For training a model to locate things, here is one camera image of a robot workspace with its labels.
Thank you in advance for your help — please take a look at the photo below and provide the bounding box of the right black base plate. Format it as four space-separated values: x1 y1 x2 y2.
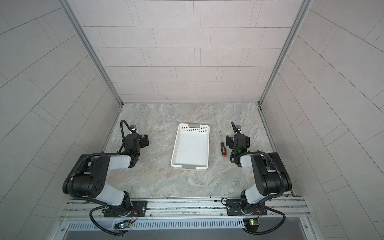
221 198 267 217

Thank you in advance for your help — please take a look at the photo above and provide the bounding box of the orange black handled screwdriver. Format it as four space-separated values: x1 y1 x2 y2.
219 131 227 157

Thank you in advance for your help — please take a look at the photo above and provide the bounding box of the green circuit board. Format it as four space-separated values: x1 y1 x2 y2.
243 219 261 234
114 221 132 230

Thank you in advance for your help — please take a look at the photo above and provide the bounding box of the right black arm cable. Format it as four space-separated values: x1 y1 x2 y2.
229 121 287 236

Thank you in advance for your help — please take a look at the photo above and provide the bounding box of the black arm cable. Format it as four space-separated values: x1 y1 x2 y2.
229 121 287 236
118 119 136 154

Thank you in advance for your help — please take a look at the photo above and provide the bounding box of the aluminium mounting rail frame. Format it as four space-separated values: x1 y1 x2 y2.
58 196 311 222

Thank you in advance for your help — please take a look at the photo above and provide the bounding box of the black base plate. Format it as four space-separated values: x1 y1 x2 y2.
221 198 267 217
102 201 148 218

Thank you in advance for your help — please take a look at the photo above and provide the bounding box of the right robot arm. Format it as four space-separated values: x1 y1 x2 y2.
226 132 292 215

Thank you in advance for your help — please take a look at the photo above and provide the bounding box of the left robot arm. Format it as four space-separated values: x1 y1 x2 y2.
63 133 149 218

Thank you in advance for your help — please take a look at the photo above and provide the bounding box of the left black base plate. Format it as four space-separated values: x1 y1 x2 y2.
102 201 148 218

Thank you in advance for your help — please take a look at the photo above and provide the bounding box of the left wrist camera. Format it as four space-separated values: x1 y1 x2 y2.
130 125 137 133

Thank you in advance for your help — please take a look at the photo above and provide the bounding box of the left green circuit board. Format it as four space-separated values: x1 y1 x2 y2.
114 221 132 230

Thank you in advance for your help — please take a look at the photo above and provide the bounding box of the white perforated plastic bin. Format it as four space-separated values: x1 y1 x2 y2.
171 123 210 171

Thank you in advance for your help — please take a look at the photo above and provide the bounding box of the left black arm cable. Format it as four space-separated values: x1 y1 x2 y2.
118 119 136 154

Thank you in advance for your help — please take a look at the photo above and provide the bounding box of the right green circuit board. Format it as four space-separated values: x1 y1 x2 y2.
243 219 261 234

